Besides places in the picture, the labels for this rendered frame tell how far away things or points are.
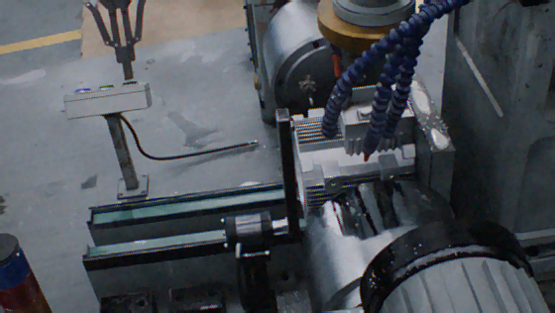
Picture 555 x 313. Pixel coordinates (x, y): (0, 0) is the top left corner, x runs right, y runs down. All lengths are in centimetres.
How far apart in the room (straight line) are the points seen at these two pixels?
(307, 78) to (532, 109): 50
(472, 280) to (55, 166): 129
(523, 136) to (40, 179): 112
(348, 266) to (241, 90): 100
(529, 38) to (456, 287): 46
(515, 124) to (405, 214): 24
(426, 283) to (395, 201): 35
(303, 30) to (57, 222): 69
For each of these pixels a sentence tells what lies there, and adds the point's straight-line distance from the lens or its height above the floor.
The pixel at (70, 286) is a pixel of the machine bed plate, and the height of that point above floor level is 80.
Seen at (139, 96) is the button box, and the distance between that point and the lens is 149.
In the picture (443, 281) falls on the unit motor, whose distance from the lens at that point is 71.
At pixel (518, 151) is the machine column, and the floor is 115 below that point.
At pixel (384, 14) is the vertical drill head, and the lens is 109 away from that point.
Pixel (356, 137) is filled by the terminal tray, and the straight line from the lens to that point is 123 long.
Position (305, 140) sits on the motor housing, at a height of 110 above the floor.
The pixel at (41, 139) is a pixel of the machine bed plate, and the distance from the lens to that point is 191.
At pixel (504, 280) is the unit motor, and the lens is 73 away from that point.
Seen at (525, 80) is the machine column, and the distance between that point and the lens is 109.
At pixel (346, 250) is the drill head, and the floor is 114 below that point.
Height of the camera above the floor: 190
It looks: 41 degrees down
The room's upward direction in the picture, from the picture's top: 7 degrees counter-clockwise
